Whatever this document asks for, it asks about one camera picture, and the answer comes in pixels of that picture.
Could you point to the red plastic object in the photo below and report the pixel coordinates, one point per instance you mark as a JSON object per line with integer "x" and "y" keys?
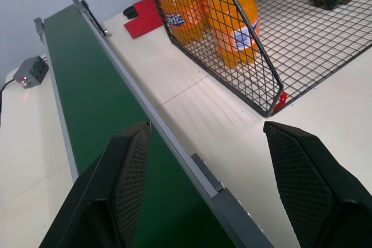
{"x": 281, "y": 100}

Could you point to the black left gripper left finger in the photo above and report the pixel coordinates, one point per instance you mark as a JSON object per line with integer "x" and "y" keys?
{"x": 96, "y": 195}

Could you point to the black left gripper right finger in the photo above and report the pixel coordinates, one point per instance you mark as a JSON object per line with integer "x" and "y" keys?
{"x": 319, "y": 190}

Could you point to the orange soda bottle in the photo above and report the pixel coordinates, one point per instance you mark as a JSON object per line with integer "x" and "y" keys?
{"x": 232, "y": 18}
{"x": 180, "y": 7}

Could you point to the black object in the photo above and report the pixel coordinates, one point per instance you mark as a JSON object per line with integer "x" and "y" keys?
{"x": 130, "y": 11}

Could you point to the grey control box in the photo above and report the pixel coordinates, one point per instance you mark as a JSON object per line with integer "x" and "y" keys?
{"x": 31, "y": 71}

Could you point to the red cloth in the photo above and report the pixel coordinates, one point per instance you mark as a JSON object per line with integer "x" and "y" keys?
{"x": 145, "y": 18}

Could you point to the green conveyor belt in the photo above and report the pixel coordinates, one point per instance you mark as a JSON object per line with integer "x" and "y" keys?
{"x": 96, "y": 91}

